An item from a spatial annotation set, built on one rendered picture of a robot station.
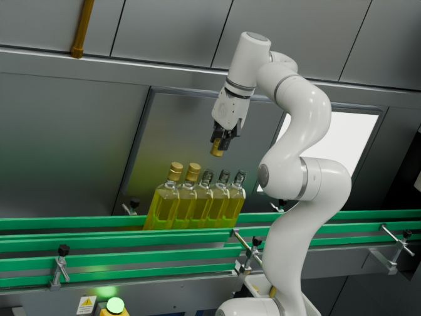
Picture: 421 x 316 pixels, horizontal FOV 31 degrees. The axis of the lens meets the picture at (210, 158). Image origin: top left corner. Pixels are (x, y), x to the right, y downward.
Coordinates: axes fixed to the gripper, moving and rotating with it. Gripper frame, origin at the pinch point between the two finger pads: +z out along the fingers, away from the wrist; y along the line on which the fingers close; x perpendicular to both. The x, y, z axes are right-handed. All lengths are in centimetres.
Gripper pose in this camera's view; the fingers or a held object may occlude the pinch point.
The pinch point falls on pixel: (220, 140)
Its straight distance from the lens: 212.5
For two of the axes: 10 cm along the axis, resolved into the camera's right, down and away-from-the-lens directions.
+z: -3.0, 8.6, 4.1
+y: 4.8, 5.1, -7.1
